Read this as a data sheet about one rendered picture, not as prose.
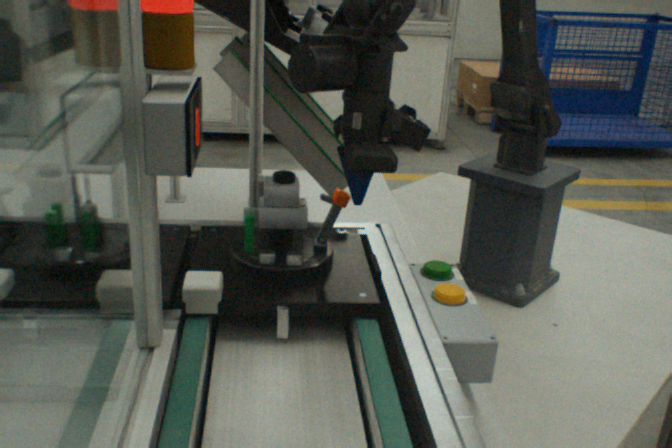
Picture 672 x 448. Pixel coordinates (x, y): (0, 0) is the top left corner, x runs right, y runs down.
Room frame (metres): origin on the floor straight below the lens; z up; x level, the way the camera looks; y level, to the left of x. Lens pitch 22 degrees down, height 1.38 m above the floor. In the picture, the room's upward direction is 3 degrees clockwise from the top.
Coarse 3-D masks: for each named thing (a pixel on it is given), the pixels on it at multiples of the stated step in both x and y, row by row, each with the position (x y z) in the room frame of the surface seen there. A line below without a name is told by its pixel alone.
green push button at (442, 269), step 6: (426, 264) 0.87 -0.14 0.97; (432, 264) 0.87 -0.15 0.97; (438, 264) 0.88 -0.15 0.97; (444, 264) 0.88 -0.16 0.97; (426, 270) 0.86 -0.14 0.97; (432, 270) 0.86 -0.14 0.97; (438, 270) 0.86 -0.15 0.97; (444, 270) 0.86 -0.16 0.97; (450, 270) 0.86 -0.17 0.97; (432, 276) 0.85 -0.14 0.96; (438, 276) 0.85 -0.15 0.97; (444, 276) 0.85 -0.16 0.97
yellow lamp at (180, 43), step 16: (144, 16) 0.64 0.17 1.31; (160, 16) 0.64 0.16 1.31; (176, 16) 0.64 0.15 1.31; (192, 16) 0.66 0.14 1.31; (144, 32) 0.64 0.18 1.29; (160, 32) 0.64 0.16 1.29; (176, 32) 0.64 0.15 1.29; (192, 32) 0.66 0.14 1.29; (144, 48) 0.64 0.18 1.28; (160, 48) 0.64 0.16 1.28; (176, 48) 0.64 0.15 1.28; (192, 48) 0.66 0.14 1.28; (144, 64) 0.65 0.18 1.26; (160, 64) 0.64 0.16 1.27; (176, 64) 0.64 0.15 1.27; (192, 64) 0.66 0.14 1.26
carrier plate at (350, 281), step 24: (216, 240) 0.92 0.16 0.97; (336, 240) 0.94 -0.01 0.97; (360, 240) 0.95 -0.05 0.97; (192, 264) 0.84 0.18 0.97; (216, 264) 0.84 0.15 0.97; (336, 264) 0.86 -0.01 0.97; (360, 264) 0.87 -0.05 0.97; (240, 288) 0.77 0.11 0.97; (264, 288) 0.78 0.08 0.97; (288, 288) 0.78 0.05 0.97; (312, 288) 0.79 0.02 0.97; (336, 288) 0.79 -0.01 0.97; (360, 288) 0.79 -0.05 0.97; (240, 312) 0.74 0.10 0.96; (264, 312) 0.74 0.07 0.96; (312, 312) 0.75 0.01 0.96; (336, 312) 0.75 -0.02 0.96; (360, 312) 0.75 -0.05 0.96
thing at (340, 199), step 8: (336, 192) 0.87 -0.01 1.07; (344, 192) 0.87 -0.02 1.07; (328, 200) 0.86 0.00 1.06; (336, 200) 0.86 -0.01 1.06; (344, 200) 0.86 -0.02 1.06; (336, 208) 0.86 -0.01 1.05; (328, 216) 0.87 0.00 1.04; (336, 216) 0.86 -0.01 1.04; (328, 224) 0.86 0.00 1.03; (320, 232) 0.87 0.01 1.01; (328, 232) 0.86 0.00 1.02; (320, 240) 0.86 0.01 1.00
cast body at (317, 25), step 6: (324, 12) 1.13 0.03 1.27; (312, 18) 1.12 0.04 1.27; (318, 18) 1.11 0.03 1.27; (324, 18) 1.12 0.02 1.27; (330, 18) 1.12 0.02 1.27; (312, 24) 1.11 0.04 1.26; (318, 24) 1.11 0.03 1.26; (324, 24) 1.11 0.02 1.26; (288, 30) 1.13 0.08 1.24; (306, 30) 1.13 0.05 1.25; (312, 30) 1.11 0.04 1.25; (318, 30) 1.11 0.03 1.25; (294, 36) 1.13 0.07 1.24
